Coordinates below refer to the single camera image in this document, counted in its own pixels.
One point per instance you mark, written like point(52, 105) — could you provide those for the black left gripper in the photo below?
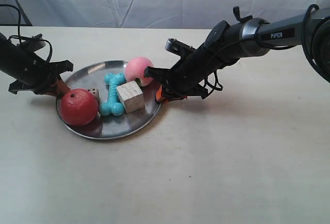
point(31, 72)

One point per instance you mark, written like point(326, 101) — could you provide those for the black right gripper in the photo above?
point(188, 76)

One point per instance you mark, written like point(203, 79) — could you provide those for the round metal plate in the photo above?
point(112, 127)

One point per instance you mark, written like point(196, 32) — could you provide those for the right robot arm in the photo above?
point(226, 44)

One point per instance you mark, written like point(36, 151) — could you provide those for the red toy apple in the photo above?
point(78, 107)

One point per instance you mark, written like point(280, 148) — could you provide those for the white wooden block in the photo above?
point(131, 96)

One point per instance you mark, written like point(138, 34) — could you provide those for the small wooden die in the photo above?
point(95, 93)

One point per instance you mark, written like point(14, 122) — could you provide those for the pink toy peach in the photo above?
point(135, 71)

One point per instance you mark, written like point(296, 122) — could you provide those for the teal rubber bone toy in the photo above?
point(112, 105)

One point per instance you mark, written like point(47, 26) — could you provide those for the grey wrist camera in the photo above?
point(178, 48)

